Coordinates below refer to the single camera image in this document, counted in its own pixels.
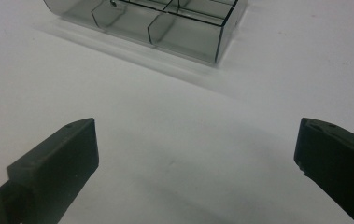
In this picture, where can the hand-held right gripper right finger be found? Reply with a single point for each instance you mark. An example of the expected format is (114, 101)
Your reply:
(336, 161)

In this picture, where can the clear grey plastic organizer box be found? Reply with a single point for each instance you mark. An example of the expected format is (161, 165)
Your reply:
(184, 34)

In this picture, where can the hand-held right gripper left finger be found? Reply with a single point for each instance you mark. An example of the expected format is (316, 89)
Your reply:
(56, 168)

